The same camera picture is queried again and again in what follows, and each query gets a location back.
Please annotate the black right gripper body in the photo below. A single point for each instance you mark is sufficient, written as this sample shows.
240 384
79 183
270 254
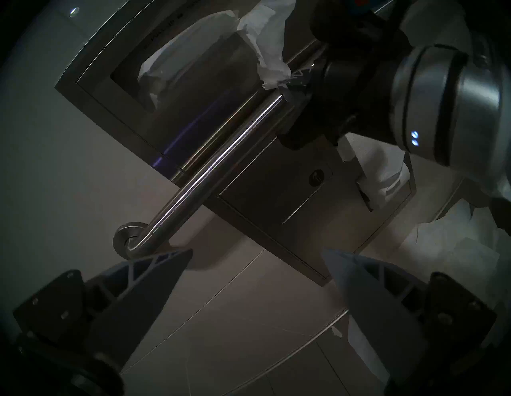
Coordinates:
355 80

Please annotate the white toilet paper roll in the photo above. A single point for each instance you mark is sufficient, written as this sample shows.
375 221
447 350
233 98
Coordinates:
379 175

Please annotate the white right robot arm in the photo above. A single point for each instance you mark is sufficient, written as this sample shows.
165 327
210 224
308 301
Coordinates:
459 99

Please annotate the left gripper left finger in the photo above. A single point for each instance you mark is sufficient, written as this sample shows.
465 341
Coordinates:
131 295

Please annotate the stainless steel wall dispenser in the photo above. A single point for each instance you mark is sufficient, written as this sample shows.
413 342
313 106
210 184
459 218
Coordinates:
271 187

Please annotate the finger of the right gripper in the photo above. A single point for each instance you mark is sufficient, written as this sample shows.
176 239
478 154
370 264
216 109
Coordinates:
303 82

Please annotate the long steel grab bar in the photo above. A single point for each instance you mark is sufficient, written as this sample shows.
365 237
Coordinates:
207 171

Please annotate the heap of paper seat covers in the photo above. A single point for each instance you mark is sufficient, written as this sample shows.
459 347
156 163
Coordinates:
451 247

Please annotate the round dispenser lock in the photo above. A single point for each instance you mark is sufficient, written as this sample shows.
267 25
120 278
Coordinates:
317 177

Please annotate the white paper toilet seat cover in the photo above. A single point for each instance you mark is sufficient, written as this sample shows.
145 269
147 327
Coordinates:
267 36

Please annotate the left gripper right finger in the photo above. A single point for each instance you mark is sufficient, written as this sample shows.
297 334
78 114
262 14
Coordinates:
383 315

